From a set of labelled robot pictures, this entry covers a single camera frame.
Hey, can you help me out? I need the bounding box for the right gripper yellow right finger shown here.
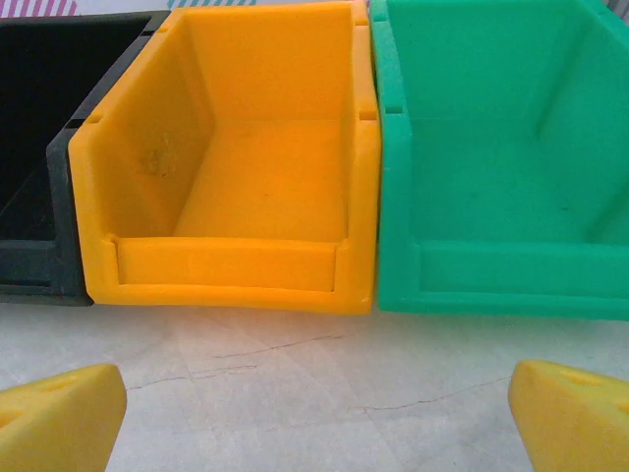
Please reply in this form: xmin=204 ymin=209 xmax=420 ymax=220
xmin=508 ymin=359 xmax=629 ymax=472

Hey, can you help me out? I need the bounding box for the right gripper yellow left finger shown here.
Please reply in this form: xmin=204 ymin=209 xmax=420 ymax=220
xmin=0 ymin=363 xmax=128 ymax=472

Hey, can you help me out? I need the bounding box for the green storage bin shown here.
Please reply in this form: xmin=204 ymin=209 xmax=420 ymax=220
xmin=368 ymin=0 xmax=629 ymax=322

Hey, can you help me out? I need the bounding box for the black storage bin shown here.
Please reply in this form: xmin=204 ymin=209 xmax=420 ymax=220
xmin=0 ymin=10 xmax=171 ymax=307

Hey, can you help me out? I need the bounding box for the yellow storage bin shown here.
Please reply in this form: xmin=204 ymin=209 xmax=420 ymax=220
xmin=67 ymin=0 xmax=382 ymax=316

